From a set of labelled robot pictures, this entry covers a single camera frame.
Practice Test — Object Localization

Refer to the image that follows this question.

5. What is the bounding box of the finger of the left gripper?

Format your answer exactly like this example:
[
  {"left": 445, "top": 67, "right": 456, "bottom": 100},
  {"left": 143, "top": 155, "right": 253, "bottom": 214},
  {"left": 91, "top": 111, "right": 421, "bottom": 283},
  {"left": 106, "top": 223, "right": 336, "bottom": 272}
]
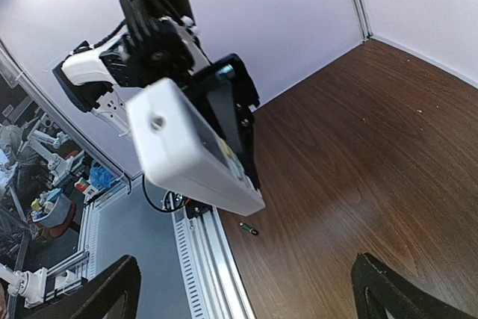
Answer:
[{"left": 190, "top": 53, "right": 261, "bottom": 189}]

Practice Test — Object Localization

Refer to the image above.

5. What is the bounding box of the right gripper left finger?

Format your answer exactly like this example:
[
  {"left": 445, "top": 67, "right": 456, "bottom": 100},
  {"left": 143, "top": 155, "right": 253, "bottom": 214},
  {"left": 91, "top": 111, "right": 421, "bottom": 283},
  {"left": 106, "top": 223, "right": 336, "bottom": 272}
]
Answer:
[{"left": 29, "top": 255, "right": 141, "bottom": 319}]

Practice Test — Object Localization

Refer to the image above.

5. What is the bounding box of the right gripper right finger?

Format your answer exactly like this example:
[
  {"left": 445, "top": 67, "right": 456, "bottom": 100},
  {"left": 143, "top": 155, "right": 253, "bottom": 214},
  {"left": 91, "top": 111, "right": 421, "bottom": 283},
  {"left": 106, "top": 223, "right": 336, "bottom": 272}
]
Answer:
[{"left": 351, "top": 253, "right": 471, "bottom": 318}]

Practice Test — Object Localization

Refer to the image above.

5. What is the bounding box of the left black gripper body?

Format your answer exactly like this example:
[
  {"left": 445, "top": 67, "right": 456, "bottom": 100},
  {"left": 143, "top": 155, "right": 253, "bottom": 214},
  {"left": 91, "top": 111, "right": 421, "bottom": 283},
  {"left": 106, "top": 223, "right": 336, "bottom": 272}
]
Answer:
[{"left": 119, "top": 16, "right": 240, "bottom": 84}]

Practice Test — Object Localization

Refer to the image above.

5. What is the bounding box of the white remote control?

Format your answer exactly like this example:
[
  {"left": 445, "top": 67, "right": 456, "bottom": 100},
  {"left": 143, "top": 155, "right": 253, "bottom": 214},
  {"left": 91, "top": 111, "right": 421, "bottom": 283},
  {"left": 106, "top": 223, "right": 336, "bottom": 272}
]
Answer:
[{"left": 126, "top": 78, "right": 265, "bottom": 217}]

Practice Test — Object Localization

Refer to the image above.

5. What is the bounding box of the green AAA battery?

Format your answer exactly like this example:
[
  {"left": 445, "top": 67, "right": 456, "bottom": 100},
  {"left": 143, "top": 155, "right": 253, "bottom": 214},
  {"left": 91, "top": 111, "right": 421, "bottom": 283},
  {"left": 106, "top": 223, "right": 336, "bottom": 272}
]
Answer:
[{"left": 240, "top": 222, "right": 258, "bottom": 236}]

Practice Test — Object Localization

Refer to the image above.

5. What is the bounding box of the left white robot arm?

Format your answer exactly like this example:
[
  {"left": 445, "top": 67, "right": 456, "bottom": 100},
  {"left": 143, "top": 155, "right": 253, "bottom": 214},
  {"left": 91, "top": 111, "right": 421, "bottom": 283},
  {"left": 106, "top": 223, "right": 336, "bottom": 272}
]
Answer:
[{"left": 52, "top": 16, "right": 260, "bottom": 188}]

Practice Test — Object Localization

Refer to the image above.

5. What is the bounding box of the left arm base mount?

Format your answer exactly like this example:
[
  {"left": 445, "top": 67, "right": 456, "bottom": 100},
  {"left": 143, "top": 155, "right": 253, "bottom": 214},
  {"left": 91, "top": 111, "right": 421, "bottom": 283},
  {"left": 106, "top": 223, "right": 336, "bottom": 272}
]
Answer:
[{"left": 162, "top": 191, "right": 212, "bottom": 219}]

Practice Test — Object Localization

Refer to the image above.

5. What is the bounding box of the front aluminium rail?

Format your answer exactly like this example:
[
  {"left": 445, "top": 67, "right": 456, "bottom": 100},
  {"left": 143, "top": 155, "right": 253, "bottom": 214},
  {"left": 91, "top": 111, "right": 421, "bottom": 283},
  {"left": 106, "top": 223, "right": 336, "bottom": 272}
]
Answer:
[{"left": 78, "top": 179, "right": 255, "bottom": 318}]

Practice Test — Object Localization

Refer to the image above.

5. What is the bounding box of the left aluminium frame post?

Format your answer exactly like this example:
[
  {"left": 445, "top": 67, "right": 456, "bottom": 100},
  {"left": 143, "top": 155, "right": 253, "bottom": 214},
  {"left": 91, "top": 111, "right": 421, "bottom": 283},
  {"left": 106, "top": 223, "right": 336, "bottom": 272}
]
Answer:
[{"left": 1, "top": 41, "right": 134, "bottom": 182}]

